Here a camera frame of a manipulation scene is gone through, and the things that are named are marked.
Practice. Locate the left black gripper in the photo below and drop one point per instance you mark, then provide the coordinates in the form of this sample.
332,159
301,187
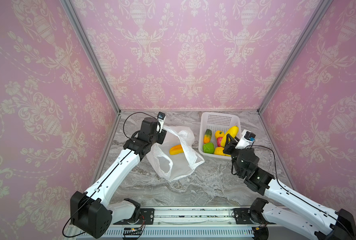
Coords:
162,135

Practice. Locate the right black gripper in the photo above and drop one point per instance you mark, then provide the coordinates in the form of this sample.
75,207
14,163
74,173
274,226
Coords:
231,148

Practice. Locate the red fruit toy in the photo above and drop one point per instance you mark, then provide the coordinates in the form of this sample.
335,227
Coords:
219,141

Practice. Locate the yellow banana toy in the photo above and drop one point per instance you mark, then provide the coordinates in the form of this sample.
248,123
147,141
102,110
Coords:
233,131

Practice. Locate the yellow bell pepper toy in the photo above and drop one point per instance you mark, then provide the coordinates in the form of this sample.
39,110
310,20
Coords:
219,134

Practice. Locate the green pepper toy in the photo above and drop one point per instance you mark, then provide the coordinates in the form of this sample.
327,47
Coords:
208,148

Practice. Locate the green yellow mango toy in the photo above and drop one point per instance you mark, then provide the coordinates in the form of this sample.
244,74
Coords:
208,136

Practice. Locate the white perforated plastic basket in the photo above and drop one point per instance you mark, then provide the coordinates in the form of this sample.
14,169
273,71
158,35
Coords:
217,122

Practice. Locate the white plastic bag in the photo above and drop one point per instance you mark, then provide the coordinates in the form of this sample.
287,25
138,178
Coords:
179,166

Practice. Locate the yellow lemon toy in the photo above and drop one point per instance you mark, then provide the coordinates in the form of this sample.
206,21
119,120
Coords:
220,152

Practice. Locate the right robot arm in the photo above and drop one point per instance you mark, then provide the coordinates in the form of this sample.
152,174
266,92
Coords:
280,204

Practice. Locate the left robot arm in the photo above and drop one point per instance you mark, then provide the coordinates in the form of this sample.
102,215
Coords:
102,191

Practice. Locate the white vent grille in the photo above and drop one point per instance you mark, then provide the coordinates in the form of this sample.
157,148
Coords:
156,233

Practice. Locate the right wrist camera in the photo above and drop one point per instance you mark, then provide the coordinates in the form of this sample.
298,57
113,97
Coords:
247,140

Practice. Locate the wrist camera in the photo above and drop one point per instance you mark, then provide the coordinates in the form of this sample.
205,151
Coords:
160,117
247,140

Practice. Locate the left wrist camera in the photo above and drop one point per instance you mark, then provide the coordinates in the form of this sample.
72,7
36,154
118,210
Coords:
160,117

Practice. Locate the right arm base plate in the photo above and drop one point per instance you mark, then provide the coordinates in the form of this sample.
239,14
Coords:
244,216

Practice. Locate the aluminium front rail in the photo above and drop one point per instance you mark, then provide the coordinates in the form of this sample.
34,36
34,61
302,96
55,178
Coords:
196,214

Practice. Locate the left aluminium corner post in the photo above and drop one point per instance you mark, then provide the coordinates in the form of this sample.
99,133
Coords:
86,45

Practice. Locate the aluminium corner post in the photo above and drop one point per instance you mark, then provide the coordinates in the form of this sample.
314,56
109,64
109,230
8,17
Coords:
305,35
86,45

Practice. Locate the right aluminium corner post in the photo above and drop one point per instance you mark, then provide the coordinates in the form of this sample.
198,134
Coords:
305,35

